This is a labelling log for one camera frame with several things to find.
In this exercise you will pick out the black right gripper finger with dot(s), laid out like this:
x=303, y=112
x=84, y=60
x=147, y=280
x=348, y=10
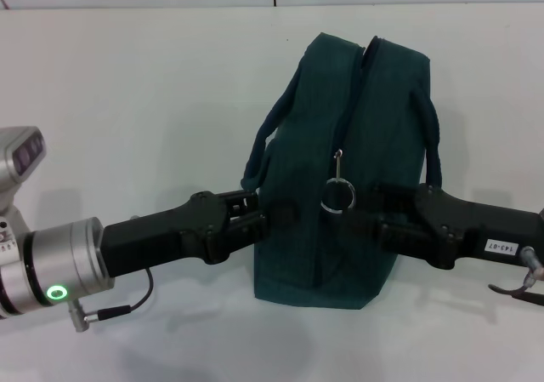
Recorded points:
x=391, y=197
x=382, y=229

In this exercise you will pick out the dark teal insulated lunch bag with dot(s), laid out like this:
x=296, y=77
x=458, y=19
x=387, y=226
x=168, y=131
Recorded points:
x=374, y=144

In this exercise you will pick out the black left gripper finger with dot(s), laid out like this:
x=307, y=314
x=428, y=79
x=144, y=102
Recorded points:
x=255, y=226
x=242, y=201

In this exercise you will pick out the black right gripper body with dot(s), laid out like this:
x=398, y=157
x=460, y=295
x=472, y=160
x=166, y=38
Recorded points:
x=467, y=233

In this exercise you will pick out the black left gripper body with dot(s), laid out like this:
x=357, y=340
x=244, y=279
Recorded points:
x=161, y=237

